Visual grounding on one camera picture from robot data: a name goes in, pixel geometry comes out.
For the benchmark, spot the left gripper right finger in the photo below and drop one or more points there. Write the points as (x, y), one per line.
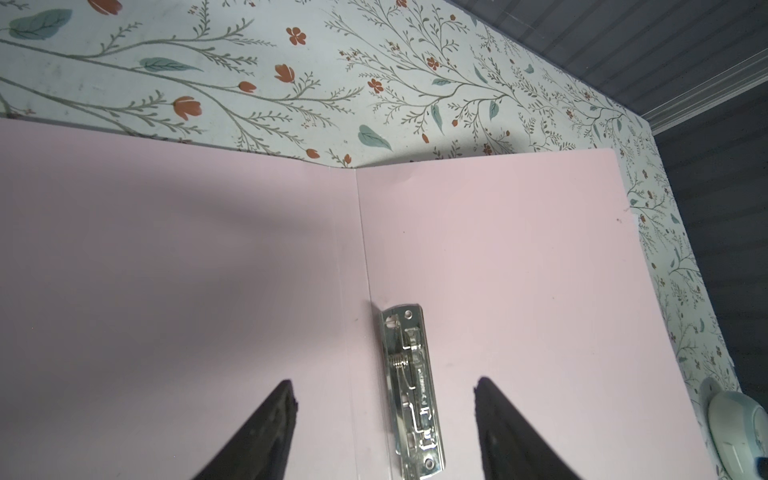
(511, 449)

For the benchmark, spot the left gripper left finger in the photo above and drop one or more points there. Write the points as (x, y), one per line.
(259, 450)

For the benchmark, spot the pink file folder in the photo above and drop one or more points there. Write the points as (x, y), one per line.
(153, 294)

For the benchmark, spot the metal folder clip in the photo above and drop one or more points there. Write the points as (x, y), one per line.
(411, 394)

